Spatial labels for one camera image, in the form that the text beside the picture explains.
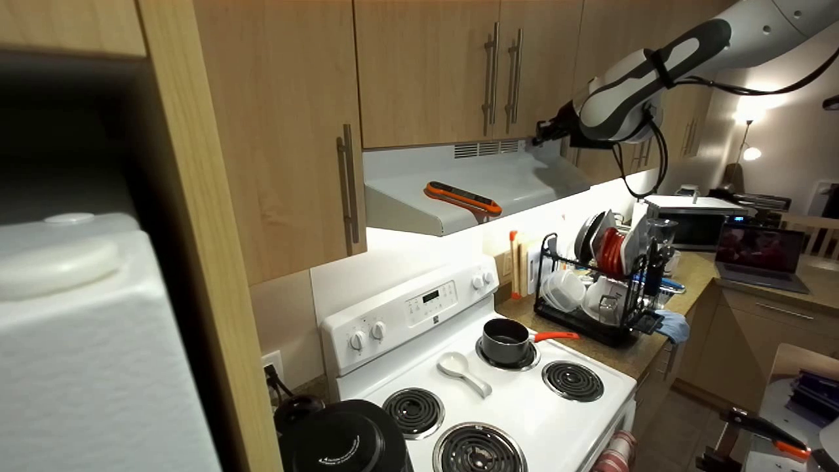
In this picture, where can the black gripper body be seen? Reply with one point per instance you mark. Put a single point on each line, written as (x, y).
(560, 127)

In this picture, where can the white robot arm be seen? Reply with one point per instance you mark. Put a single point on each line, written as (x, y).
(699, 53)

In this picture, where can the white stove knob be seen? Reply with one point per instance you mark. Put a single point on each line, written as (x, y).
(375, 331)
(354, 343)
(475, 281)
(485, 280)

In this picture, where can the white electric stove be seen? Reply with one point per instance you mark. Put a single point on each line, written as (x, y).
(526, 411)

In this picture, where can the black frying pan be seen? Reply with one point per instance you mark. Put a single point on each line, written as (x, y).
(592, 237)

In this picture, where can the red dish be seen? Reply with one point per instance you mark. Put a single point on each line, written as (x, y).
(611, 252)

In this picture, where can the wooden cutting board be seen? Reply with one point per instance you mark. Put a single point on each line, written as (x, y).
(522, 271)

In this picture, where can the white range hood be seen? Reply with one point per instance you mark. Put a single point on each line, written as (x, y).
(411, 187)

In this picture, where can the lit floor lamp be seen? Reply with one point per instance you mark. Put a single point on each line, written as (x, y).
(752, 154)

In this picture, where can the blue cloth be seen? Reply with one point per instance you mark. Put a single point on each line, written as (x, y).
(674, 330)

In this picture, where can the small black pot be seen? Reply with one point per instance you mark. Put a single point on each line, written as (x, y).
(527, 359)

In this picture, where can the open laptop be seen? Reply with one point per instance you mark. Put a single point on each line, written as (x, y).
(761, 252)

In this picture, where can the small coil burner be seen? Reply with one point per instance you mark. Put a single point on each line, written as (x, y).
(572, 381)
(412, 411)

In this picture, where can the white spoon rest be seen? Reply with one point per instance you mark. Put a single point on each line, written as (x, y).
(459, 369)

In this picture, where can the wooden upper cabinet door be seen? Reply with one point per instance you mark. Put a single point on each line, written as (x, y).
(270, 133)

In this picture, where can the wooden base cabinet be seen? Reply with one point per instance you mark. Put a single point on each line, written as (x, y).
(769, 346)

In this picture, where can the red striped towel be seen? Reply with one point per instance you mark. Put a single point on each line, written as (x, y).
(614, 449)

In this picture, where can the large coil burner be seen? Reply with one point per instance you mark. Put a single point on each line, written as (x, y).
(478, 449)

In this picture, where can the grey metal mounting plate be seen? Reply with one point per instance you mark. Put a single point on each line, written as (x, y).
(788, 424)

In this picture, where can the tall wooden side panel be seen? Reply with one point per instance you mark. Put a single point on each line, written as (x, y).
(201, 289)

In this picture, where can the shallow wooden cabinet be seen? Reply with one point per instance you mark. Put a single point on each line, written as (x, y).
(69, 28)

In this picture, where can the white refrigerator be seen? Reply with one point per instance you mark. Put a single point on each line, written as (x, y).
(88, 351)

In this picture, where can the double door wooden wall cabinet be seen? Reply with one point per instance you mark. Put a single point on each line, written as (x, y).
(421, 70)

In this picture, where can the white wall outlet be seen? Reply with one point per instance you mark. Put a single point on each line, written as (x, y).
(270, 363)

